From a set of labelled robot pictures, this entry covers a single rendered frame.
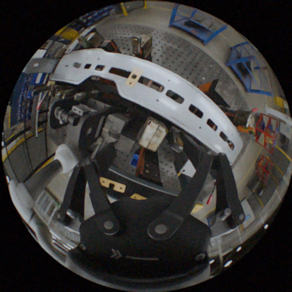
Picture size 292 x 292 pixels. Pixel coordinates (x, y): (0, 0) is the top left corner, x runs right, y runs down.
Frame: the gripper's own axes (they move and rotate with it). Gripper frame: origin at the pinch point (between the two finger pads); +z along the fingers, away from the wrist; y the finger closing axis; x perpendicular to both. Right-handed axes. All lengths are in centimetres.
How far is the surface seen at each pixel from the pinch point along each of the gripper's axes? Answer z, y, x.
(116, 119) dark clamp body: 13.2, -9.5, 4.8
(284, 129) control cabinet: 37, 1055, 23
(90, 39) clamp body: 18, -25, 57
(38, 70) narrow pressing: 4, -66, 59
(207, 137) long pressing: 21.1, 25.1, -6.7
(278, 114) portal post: 42, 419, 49
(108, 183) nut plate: 4.7, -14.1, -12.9
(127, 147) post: 11.1, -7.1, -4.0
